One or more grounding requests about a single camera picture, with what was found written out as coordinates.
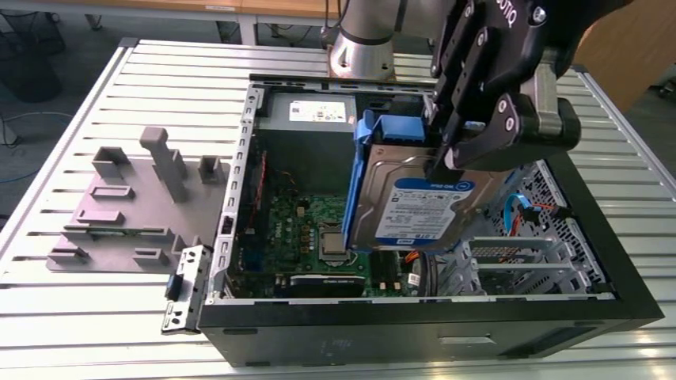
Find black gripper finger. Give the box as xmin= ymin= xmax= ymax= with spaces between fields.
xmin=424 ymin=26 xmax=583 ymax=182
xmin=429 ymin=0 xmax=480 ymax=138

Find blue data wire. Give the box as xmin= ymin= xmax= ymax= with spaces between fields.
xmin=504 ymin=192 xmax=535 ymax=237

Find hard disk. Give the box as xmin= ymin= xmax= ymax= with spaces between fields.
xmin=341 ymin=108 xmax=508 ymax=254

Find metal disk bay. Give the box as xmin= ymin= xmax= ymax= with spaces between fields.
xmin=451 ymin=235 xmax=601 ymax=297

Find wooden cabinet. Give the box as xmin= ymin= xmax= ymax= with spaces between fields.
xmin=572 ymin=0 xmax=676 ymax=114

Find grey power supply unit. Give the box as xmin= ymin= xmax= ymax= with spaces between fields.
xmin=257 ymin=93 xmax=365 ymax=195

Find green motherboard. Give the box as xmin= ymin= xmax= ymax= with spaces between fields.
xmin=227 ymin=193 xmax=424 ymax=298

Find silver CPU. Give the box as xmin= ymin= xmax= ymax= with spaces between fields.
xmin=320 ymin=232 xmax=348 ymax=254

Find CPU socket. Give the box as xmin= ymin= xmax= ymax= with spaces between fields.
xmin=315 ymin=221 xmax=353 ymax=267

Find black graphics card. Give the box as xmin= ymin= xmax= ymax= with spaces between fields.
xmin=273 ymin=274 xmax=367 ymax=298

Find black PC case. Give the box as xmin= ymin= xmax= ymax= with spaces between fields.
xmin=197 ymin=73 xmax=665 ymax=367

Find long wooden desk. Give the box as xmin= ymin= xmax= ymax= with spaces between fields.
xmin=44 ymin=0 xmax=440 ymax=60

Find grey parts rack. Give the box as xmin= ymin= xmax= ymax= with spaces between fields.
xmin=45 ymin=126 xmax=235 ymax=274

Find blue video connector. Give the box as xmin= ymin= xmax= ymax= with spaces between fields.
xmin=165 ymin=274 xmax=187 ymax=301

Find green RAM stick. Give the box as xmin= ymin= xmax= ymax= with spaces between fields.
xmin=87 ymin=226 xmax=165 ymax=237

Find black mesh waste bin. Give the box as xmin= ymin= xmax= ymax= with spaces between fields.
xmin=0 ymin=9 xmax=68 ymax=105

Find thick black cable bundle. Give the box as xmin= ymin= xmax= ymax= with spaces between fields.
xmin=420 ymin=255 xmax=440 ymax=297

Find thin multicoloured fan wire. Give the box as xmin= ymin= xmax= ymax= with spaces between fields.
xmin=272 ymin=169 xmax=297 ymax=195

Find red black twisted wire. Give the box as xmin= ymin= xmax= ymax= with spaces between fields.
xmin=253 ymin=152 xmax=268 ymax=234

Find white floor cable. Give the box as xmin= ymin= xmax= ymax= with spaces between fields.
xmin=0 ymin=112 xmax=73 ymax=120

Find blue network cable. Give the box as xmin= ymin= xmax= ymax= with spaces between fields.
xmin=0 ymin=169 xmax=39 ymax=186

